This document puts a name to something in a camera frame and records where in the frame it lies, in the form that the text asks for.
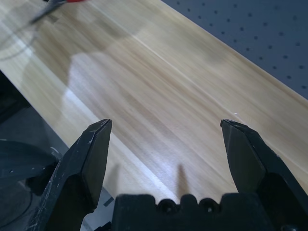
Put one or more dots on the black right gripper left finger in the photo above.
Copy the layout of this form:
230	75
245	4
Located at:
79	168

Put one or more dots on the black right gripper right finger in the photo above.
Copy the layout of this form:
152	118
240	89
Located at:
255	163

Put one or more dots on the grey metal pegboard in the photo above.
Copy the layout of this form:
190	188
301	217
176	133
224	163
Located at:
252	29

